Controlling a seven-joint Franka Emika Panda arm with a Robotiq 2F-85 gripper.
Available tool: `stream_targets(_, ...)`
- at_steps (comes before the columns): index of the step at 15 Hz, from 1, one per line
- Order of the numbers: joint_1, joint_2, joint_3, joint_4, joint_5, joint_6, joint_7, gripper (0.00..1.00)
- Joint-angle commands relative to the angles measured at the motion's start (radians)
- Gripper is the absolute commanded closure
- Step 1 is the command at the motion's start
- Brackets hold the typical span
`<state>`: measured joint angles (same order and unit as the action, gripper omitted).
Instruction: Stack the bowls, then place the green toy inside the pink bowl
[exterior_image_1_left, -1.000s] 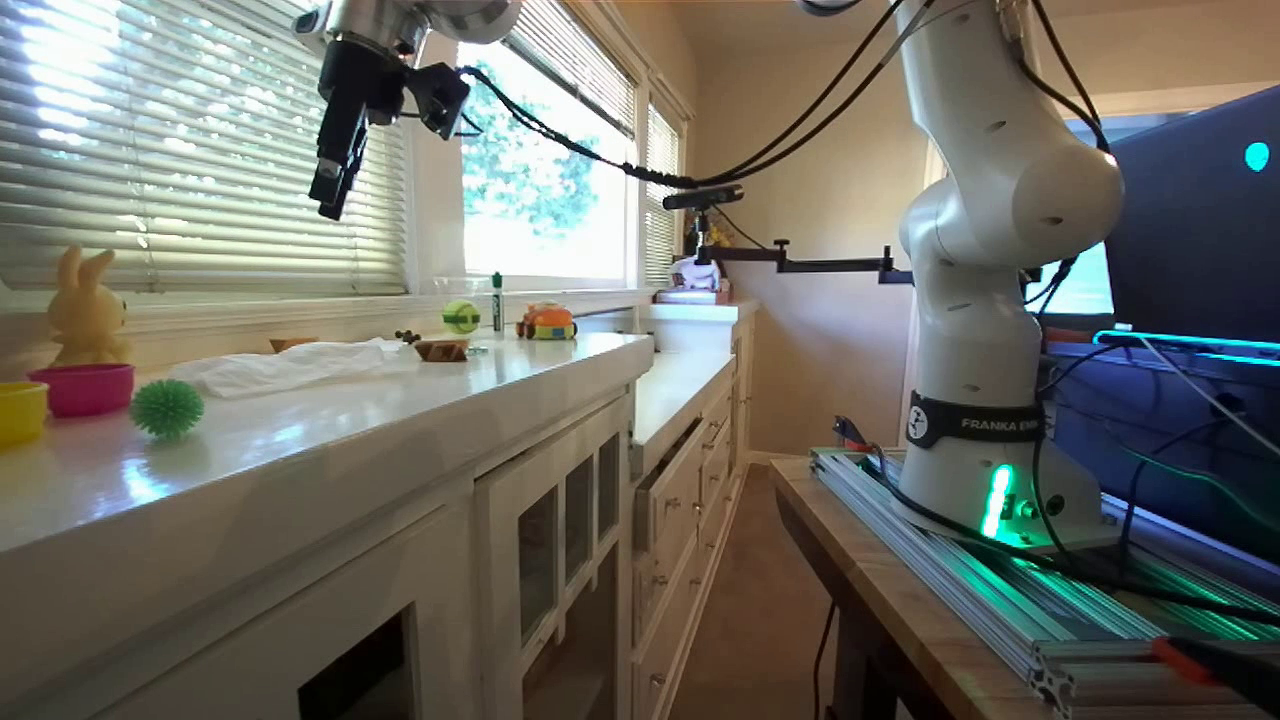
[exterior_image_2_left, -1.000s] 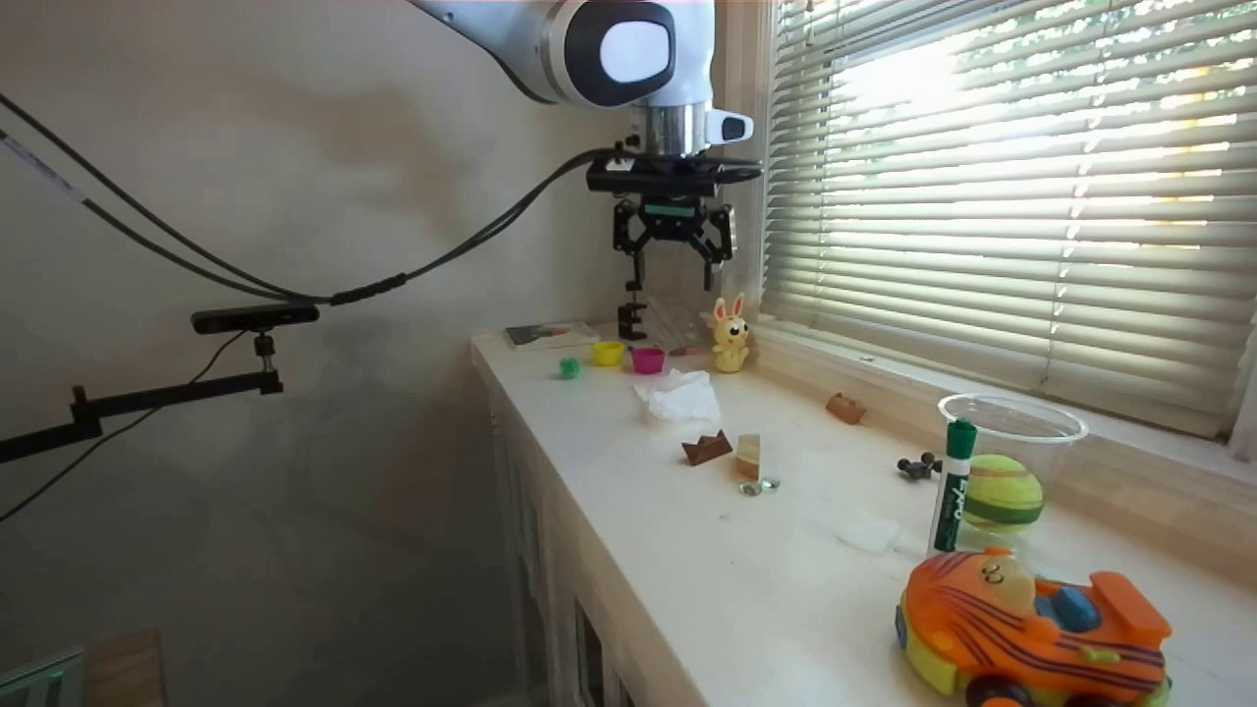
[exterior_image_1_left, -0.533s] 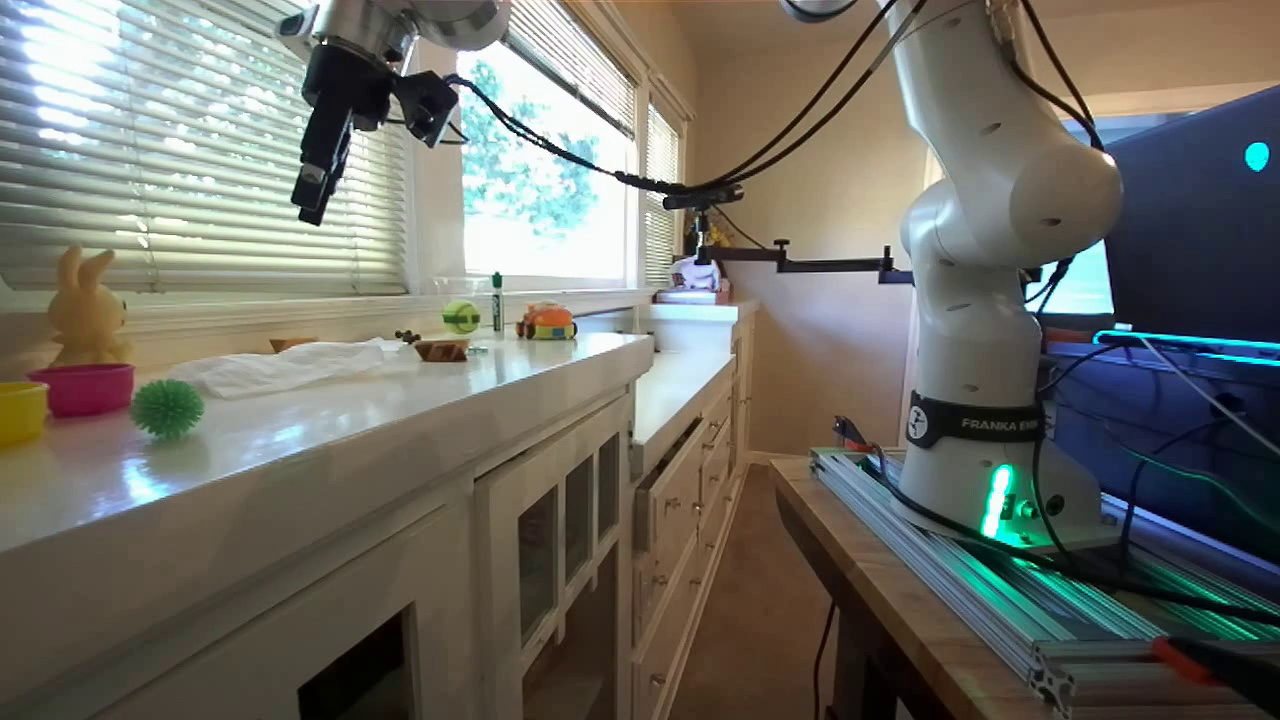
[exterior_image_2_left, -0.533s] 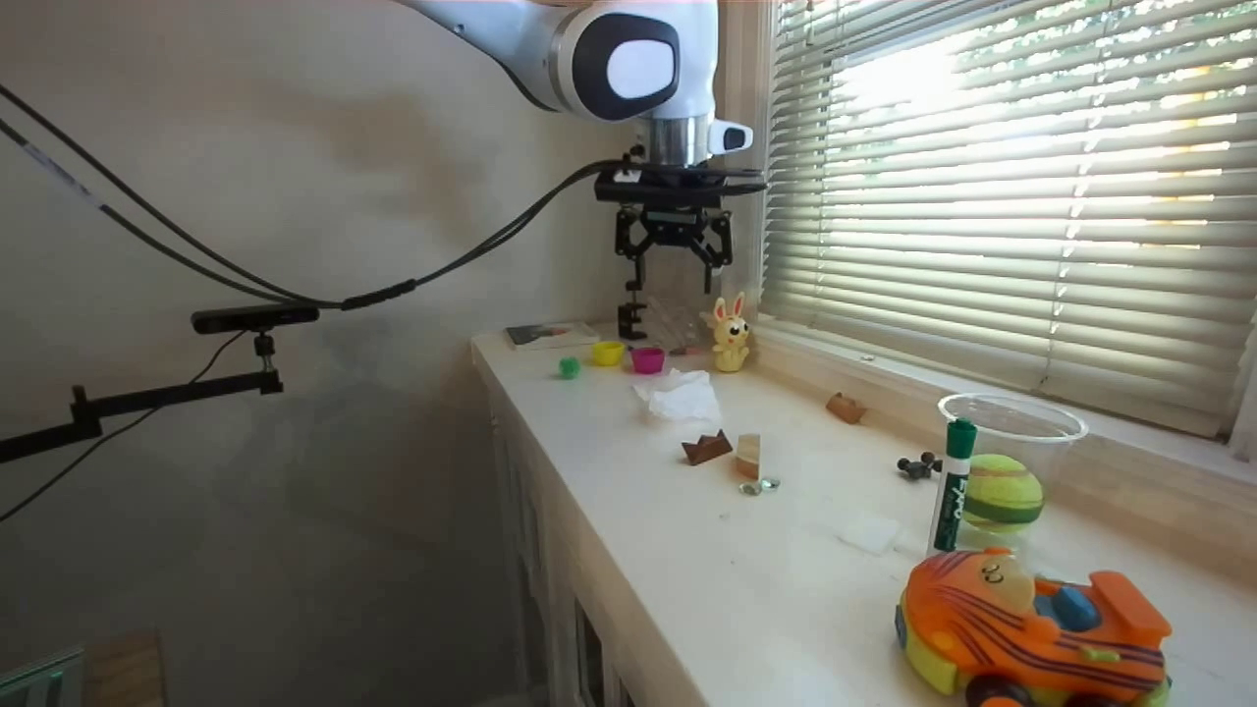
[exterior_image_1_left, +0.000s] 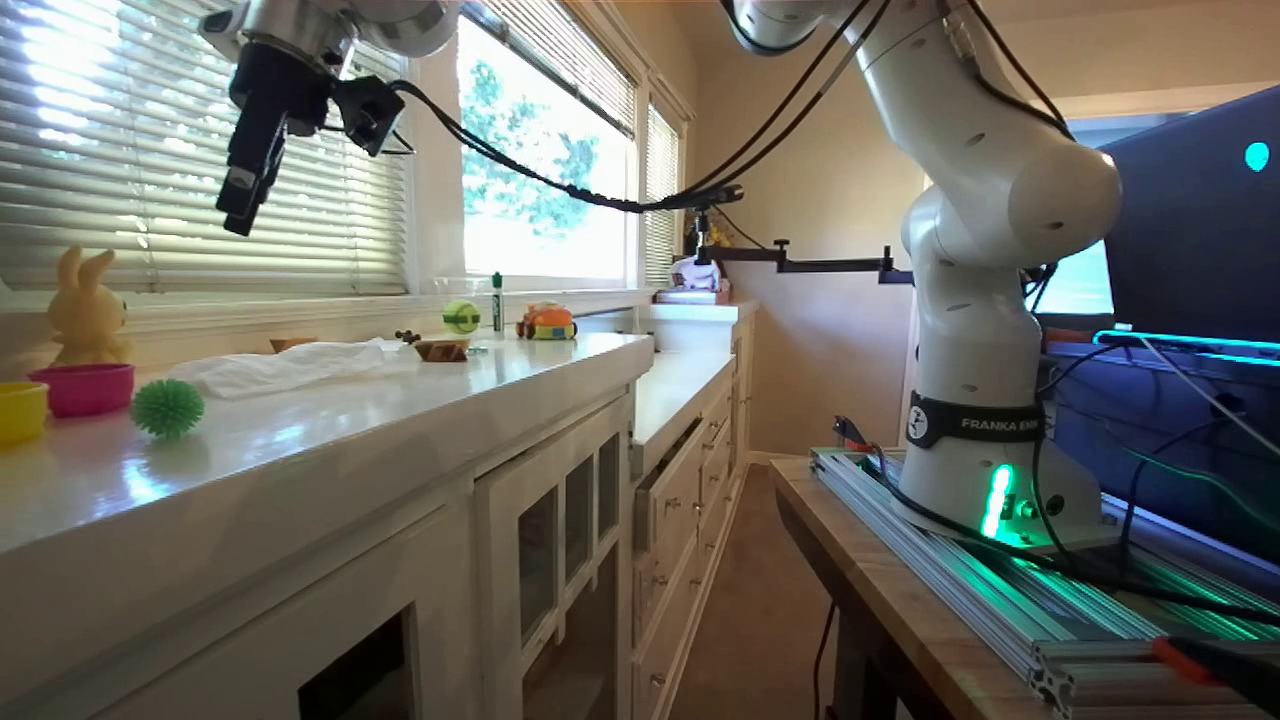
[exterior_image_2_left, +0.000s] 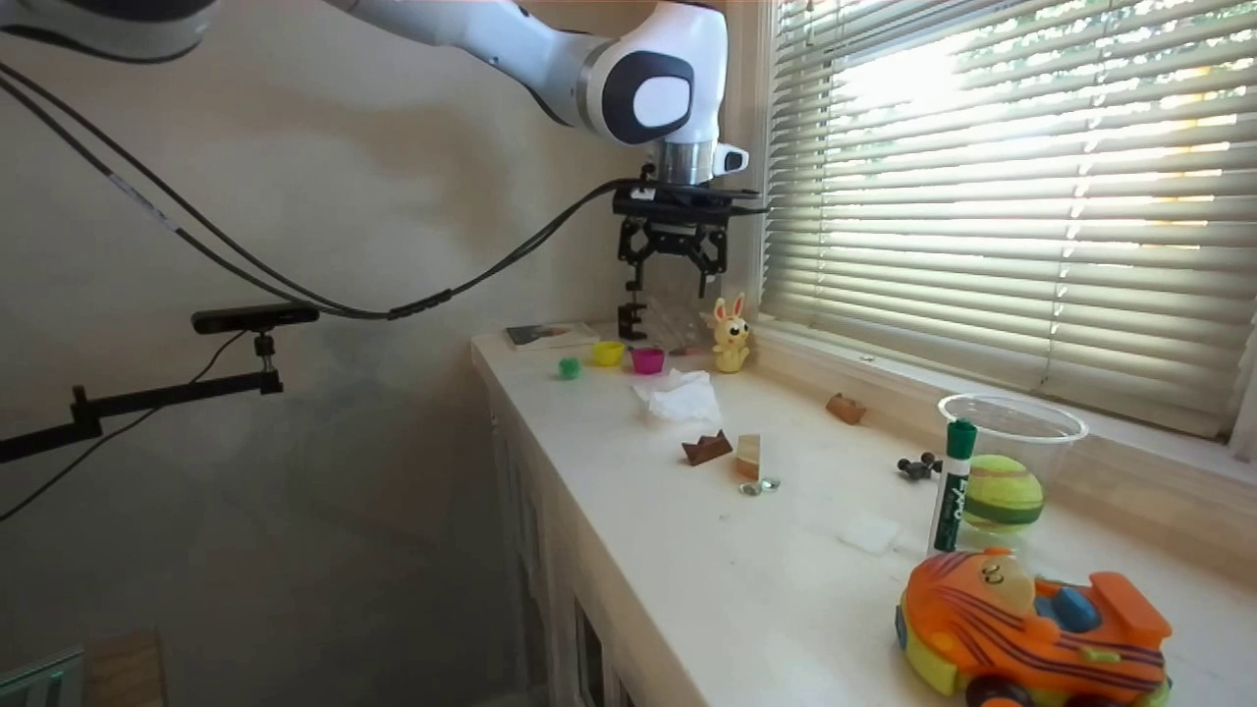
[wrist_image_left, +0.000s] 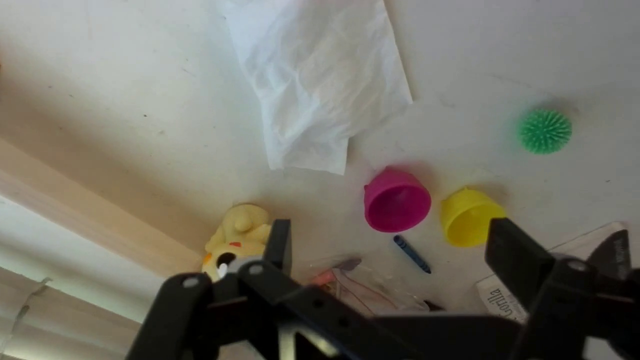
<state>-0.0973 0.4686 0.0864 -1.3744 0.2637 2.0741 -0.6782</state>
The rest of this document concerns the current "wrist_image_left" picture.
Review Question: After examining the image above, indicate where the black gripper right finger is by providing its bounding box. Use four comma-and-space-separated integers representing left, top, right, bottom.
486, 218, 640, 360

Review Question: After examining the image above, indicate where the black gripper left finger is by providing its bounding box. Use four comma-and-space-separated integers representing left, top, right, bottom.
125, 220, 400, 360

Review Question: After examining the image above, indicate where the green spiky ball toy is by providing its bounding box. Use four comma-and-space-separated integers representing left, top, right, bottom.
517, 108, 571, 154

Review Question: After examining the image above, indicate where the pink plastic bowl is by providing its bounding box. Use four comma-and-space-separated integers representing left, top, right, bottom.
364, 166, 432, 233

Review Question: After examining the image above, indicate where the yellow bunny toy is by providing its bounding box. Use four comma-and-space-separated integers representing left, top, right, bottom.
202, 204, 271, 282

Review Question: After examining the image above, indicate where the white crumpled cloth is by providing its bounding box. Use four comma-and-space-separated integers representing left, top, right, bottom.
220, 0, 412, 175

